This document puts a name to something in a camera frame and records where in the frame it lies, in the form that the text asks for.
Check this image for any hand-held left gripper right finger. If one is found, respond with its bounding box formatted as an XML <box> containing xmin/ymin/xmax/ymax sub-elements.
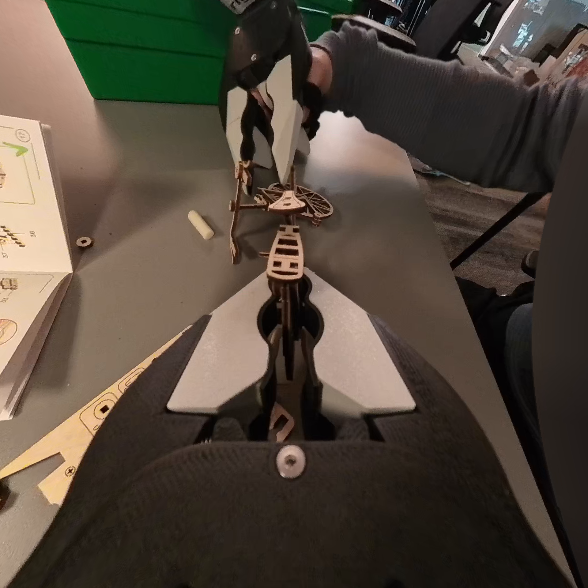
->
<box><xmin>299</xmin><ymin>269</ymin><xmax>417</xmax><ymax>416</ymax></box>

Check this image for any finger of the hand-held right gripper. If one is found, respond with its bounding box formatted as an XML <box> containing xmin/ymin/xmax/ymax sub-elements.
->
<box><xmin>224</xmin><ymin>83</ymin><xmax>276</xmax><ymax>194</ymax></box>
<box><xmin>269</xmin><ymin>54</ymin><xmax>311</xmax><ymax>187</ymax></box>

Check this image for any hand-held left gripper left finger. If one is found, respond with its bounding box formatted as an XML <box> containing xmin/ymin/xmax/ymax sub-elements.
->
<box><xmin>166</xmin><ymin>273</ymin><xmax>279</xmax><ymax>416</ymax></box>

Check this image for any wooden model bicycle assembly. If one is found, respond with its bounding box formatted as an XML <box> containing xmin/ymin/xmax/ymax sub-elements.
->
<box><xmin>227</xmin><ymin>160</ymin><xmax>258</xmax><ymax>266</ymax></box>

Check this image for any wooden bicycle model body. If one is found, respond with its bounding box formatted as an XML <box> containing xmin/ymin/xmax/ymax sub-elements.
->
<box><xmin>255</xmin><ymin>181</ymin><xmax>337</xmax><ymax>381</ymax></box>

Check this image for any person's right forearm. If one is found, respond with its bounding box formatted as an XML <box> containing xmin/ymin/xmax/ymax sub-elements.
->
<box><xmin>317</xmin><ymin>21</ymin><xmax>588</xmax><ymax>194</ymax></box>

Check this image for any person's right hand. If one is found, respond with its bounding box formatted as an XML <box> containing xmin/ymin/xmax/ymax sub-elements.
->
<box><xmin>308</xmin><ymin>42</ymin><xmax>335</xmax><ymax>95</ymax></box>

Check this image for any green plastic crate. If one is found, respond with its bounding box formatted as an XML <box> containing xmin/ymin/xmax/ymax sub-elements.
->
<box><xmin>65</xmin><ymin>39</ymin><xmax>228</xmax><ymax>104</ymax></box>
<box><xmin>296</xmin><ymin>0</ymin><xmax>332</xmax><ymax>36</ymax></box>
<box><xmin>44</xmin><ymin>0</ymin><xmax>236</xmax><ymax>58</ymax></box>

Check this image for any white wax stick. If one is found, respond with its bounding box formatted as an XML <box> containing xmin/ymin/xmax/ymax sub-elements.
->
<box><xmin>187</xmin><ymin>210</ymin><xmax>216</xmax><ymax>241</ymax></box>

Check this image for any person's leg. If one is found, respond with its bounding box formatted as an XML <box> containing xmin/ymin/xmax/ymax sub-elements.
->
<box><xmin>455</xmin><ymin>275</ymin><xmax>541</xmax><ymax>460</ymax></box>

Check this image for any wooden laser-cut part sheet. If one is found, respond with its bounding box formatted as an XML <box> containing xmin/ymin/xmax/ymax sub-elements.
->
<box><xmin>0</xmin><ymin>325</ymin><xmax>194</xmax><ymax>507</ymax></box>

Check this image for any black office chair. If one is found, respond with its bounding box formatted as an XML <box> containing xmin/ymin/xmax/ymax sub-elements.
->
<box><xmin>415</xmin><ymin>0</ymin><xmax>493</xmax><ymax>63</ymax></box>

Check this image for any black table leg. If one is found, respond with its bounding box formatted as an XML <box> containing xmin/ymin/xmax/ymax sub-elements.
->
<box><xmin>449</xmin><ymin>190</ymin><xmax>544</xmax><ymax>270</ymax></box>

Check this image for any white instruction booklet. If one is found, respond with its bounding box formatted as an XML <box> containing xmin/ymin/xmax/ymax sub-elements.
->
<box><xmin>0</xmin><ymin>115</ymin><xmax>74</xmax><ymax>421</ymax></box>

